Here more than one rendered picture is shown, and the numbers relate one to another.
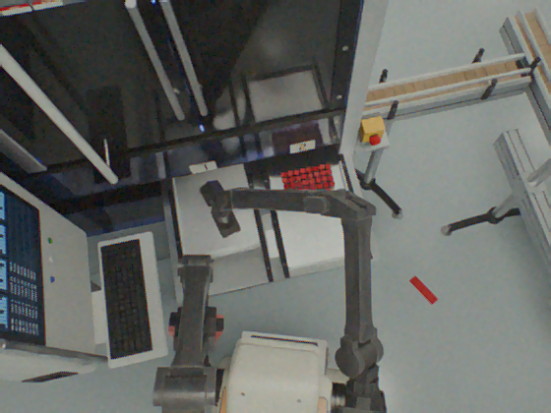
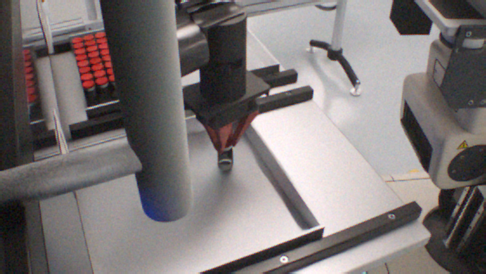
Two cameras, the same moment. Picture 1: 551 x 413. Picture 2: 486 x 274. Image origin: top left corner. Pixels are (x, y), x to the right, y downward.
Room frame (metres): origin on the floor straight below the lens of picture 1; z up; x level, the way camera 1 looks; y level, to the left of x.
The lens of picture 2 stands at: (0.65, 0.63, 1.35)
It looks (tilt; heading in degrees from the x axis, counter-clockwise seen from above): 42 degrees down; 253
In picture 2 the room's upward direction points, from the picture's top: straight up
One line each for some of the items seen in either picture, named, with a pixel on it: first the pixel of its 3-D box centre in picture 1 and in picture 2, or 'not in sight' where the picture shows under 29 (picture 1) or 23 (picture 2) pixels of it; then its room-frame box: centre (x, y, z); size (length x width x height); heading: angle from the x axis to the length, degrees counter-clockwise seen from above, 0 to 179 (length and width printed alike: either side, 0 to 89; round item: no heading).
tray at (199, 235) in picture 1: (214, 205); (158, 202); (0.64, 0.23, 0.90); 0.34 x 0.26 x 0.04; 6
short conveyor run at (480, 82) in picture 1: (434, 88); not in sight; (0.99, -0.61, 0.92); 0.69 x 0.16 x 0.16; 96
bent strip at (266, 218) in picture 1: (270, 235); not in sight; (0.50, 0.05, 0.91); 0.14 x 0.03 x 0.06; 6
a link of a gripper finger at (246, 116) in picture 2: not in sight; (222, 122); (0.54, 0.18, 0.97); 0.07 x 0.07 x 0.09; 20
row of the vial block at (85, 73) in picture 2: (305, 173); (84, 70); (0.72, -0.11, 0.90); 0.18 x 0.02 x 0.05; 95
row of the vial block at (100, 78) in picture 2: (307, 178); (96, 68); (0.70, -0.11, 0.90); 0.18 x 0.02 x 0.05; 95
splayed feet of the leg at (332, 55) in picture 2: not in sight; (333, 59); (-0.43, -1.18, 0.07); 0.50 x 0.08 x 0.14; 96
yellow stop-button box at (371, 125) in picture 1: (371, 128); not in sight; (0.82, -0.34, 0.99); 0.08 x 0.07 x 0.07; 6
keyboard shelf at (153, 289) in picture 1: (120, 299); not in sight; (0.37, 0.59, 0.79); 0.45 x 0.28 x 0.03; 6
